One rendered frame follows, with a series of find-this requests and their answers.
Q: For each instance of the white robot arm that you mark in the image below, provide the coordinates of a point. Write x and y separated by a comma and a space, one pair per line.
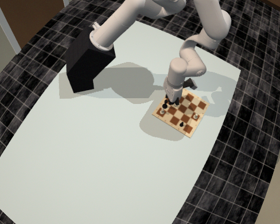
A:
190, 63

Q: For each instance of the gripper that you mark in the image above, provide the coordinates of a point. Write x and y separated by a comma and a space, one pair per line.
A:
174, 94

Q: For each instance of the chessboard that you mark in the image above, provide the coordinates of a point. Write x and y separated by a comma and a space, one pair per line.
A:
190, 104

